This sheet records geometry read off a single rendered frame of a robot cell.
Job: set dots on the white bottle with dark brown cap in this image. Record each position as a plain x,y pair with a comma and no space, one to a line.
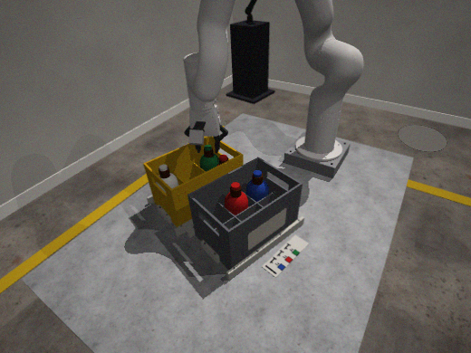
169,178

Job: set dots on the blue bottle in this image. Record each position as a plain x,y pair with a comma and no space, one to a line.
257,188

